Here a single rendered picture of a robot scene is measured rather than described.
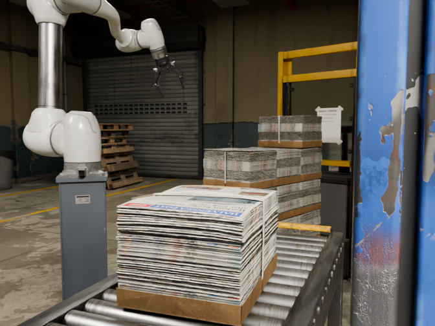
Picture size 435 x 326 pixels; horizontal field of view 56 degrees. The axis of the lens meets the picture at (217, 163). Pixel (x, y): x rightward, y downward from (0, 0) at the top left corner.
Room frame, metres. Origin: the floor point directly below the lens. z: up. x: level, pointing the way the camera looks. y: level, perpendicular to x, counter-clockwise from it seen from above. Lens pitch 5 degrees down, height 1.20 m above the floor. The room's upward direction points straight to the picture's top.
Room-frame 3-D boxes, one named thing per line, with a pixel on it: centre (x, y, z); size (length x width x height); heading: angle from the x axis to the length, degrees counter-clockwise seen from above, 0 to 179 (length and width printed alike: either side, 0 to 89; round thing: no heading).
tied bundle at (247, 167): (2.61, -0.14, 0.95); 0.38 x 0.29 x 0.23; 49
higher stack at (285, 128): (3.05, -0.54, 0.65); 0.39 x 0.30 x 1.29; 48
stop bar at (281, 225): (1.65, -0.24, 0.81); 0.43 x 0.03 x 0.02; 68
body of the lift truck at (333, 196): (3.65, -1.07, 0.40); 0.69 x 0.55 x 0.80; 48
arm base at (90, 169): (1.77, 0.58, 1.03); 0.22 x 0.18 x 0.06; 16
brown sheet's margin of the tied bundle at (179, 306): (0.91, 0.06, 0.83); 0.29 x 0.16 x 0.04; 71
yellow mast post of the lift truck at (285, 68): (3.59, -0.58, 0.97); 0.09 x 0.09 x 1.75; 48
